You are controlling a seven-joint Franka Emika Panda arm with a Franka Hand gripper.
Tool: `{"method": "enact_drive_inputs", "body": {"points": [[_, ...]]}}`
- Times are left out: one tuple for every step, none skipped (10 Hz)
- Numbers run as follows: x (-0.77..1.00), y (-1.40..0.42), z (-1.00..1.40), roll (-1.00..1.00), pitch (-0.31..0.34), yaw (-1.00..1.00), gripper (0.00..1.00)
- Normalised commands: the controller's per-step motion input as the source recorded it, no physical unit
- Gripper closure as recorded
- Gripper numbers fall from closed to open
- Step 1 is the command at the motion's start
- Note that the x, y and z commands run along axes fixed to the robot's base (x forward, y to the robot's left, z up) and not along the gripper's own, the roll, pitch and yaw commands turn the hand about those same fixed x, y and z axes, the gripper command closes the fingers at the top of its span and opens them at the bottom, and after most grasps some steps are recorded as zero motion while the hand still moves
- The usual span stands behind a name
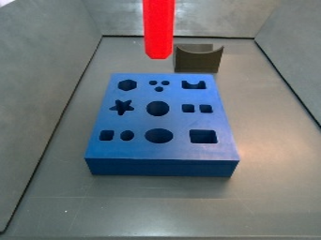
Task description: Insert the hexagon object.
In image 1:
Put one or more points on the blue shape-sorting block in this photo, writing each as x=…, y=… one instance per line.
x=163, y=126

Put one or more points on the red hexagonal peg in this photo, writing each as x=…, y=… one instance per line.
x=159, y=22

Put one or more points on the dark grey curved block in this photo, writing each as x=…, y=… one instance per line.
x=197, y=58

